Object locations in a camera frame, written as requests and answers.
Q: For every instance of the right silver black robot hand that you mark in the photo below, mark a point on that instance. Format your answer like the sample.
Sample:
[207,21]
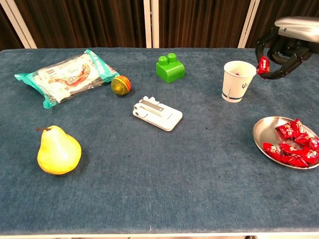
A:
[299,27]

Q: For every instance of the white paper cup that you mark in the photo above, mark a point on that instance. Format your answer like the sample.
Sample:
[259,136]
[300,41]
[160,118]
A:
[234,84]

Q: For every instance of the round metal plate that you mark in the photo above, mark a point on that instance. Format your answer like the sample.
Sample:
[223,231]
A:
[264,129]

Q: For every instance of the dark brown curtain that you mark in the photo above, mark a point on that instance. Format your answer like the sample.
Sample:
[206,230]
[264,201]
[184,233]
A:
[82,22]
[264,15]
[8,32]
[199,22]

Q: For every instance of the green toy building brick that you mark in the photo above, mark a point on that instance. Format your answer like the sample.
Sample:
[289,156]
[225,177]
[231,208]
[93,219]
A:
[170,71]

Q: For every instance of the white folding phone stand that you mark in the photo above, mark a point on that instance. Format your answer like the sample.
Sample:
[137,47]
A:
[159,115]

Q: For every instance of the orange green small ball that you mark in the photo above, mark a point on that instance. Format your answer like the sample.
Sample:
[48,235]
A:
[120,85]

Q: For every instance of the blue table cloth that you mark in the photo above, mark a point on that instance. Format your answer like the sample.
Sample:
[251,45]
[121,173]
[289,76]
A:
[159,174]

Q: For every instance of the teal clear snack packet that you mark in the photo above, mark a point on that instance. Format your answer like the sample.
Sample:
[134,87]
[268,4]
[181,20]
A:
[67,77]

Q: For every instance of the yellow pear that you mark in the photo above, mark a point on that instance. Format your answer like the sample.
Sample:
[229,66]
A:
[58,154]

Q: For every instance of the white frame post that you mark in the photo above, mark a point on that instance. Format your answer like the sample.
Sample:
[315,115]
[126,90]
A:
[147,25]
[155,25]
[20,25]
[248,25]

